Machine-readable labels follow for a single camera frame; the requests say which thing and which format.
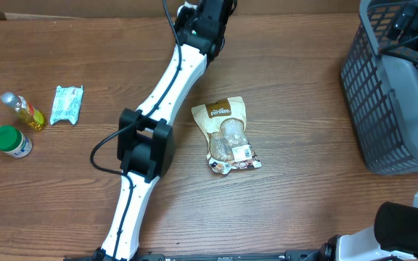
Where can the green lid white jar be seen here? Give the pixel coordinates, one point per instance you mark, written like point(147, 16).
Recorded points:
point(13, 142)

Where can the teal snack package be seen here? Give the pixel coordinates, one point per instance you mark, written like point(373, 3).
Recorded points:
point(66, 104)

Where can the grey plastic basket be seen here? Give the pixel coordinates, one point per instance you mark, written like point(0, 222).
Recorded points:
point(379, 79)

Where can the yellow liquid bottle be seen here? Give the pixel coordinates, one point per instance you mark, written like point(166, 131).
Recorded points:
point(24, 110)

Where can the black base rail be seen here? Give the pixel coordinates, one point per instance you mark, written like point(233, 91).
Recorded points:
point(212, 256)

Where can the brown beige snack pouch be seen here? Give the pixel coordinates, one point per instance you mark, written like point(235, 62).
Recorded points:
point(223, 124)

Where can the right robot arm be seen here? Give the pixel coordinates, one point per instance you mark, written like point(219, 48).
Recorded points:
point(392, 236)

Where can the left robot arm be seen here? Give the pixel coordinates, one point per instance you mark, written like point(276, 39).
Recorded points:
point(145, 136)

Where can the white barcode scanner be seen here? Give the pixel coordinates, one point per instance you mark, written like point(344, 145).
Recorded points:
point(185, 6)

